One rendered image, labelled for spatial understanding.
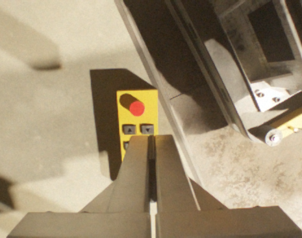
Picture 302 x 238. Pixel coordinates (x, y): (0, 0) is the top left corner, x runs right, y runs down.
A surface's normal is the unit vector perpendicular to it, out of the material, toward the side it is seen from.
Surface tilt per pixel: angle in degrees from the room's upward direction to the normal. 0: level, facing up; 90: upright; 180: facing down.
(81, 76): 0
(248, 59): 0
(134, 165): 90
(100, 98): 0
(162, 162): 90
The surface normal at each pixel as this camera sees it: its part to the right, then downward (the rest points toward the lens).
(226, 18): 0.00, 0.24
